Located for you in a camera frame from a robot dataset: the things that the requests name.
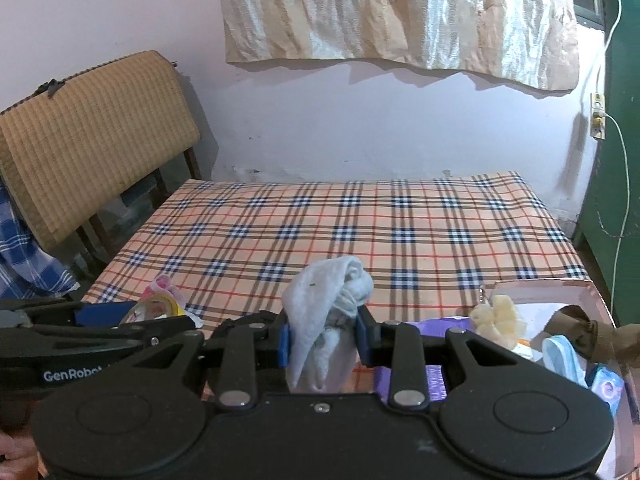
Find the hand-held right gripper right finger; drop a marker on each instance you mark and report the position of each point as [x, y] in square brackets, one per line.
[364, 345]

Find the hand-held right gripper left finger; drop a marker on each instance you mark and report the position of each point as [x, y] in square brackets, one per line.
[284, 345]

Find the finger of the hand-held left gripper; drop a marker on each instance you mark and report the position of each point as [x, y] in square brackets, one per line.
[105, 314]
[150, 327]

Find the yellow tape roll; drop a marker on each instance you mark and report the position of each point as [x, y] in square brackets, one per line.
[155, 307]

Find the white sock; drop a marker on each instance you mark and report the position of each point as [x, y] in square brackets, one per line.
[320, 300]

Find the yellow soft cloth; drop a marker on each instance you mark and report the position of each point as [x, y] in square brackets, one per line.
[500, 320]

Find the pink cardboard box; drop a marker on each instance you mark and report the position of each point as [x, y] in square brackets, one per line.
[545, 287]

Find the olive green sock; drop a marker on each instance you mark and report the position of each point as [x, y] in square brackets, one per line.
[595, 340]

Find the blue printed packet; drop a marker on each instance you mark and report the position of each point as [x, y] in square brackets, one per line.
[607, 385]

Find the person's left hand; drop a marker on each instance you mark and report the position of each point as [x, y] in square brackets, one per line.
[15, 455]

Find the pink cloth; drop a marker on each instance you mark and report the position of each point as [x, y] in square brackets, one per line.
[161, 285]

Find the purple tissue packet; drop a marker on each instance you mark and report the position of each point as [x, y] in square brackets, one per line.
[435, 326]

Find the blue plaid cloth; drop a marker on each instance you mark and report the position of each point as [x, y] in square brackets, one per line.
[30, 270]

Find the plaid bed sheet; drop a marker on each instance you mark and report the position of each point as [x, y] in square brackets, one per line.
[350, 230]

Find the chair with woven backrest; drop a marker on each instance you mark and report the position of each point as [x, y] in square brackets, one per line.
[90, 135]

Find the green door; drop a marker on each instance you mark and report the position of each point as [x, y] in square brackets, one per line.
[597, 220]

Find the wall power outlet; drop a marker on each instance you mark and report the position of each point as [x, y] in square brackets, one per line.
[597, 115]

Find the shiny beige wall cloth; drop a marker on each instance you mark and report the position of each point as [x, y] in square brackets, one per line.
[400, 10]

